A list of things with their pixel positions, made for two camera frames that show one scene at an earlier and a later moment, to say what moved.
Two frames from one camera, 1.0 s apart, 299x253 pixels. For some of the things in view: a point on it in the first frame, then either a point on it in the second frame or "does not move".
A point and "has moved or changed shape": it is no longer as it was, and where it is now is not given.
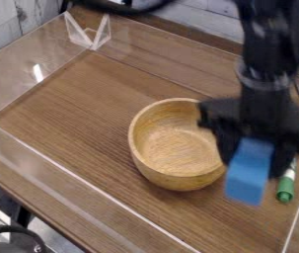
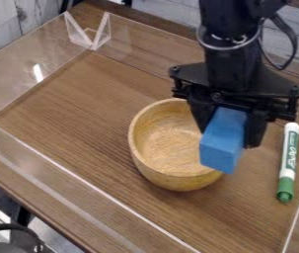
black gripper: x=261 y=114 → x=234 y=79
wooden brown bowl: x=174 y=151 does not move
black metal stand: x=21 y=241 does not move
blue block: x=248 y=171 has moved or changed shape
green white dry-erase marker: x=285 y=191 does not move
